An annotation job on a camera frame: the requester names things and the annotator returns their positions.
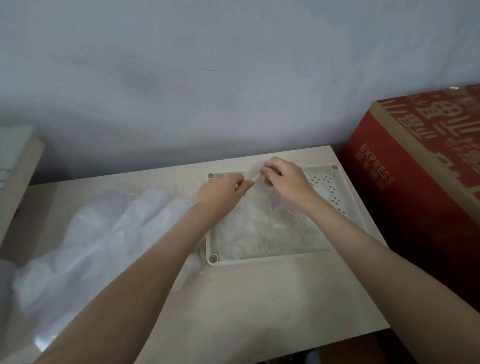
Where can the large crumpled clear plastic bag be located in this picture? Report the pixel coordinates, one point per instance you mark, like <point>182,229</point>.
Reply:
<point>101,243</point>

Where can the red cardboard box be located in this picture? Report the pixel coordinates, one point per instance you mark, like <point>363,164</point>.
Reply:
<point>420,176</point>

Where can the person's right hand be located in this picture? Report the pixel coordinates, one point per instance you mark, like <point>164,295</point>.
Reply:
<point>290,183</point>

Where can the person's right forearm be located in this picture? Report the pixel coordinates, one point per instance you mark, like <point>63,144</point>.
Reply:
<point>397,285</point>

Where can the light wooden furniture panel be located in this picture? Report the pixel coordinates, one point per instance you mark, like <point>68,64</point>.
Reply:
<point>17,176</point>

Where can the white perforated plastic tray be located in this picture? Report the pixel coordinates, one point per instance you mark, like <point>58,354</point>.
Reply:
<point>337,195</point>

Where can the person's left thumb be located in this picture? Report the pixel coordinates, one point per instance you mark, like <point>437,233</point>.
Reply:
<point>245,186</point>

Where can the small clear plastic bag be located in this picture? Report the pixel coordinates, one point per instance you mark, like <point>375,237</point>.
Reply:
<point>272,221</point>

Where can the person's right thumb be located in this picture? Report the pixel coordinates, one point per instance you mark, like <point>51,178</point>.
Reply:
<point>270,179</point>

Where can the person's left hand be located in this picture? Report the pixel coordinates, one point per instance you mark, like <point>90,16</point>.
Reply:
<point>219,192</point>

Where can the person's left forearm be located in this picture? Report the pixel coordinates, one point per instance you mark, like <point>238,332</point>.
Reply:
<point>120,285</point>

